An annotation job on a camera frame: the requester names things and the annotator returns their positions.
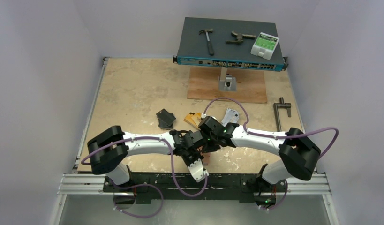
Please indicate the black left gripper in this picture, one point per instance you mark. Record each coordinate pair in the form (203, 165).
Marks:
(198, 156)

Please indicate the rusty metal tool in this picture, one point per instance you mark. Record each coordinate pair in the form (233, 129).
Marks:
(239, 38)

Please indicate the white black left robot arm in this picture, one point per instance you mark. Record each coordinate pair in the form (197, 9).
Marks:
(107, 150)

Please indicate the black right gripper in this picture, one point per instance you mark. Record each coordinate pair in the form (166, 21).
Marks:
(208, 146)

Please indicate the white green electronic box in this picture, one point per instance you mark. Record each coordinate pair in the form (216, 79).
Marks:
(264, 46)

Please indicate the pink leather card holder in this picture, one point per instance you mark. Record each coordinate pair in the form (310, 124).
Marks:
(206, 158)

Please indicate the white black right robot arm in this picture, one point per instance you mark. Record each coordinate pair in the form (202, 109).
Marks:
(298, 154)

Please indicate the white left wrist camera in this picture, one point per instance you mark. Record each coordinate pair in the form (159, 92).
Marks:
(197, 170)

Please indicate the white silver card stack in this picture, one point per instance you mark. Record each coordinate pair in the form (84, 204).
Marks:
(231, 116)

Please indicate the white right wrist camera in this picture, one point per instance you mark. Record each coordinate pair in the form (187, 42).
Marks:
(205, 117)

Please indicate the metal stand bracket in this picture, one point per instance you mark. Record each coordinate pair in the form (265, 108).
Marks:
(226, 82)

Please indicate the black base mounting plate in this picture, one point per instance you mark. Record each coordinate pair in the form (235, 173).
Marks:
(244, 188)

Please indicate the brown wooden board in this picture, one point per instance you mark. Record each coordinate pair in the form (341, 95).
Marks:
(204, 84)

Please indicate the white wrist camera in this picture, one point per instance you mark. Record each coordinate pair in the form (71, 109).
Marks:
(205, 117)
(197, 170)

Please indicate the small claw hammer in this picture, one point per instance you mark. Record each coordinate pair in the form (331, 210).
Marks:
(209, 43)

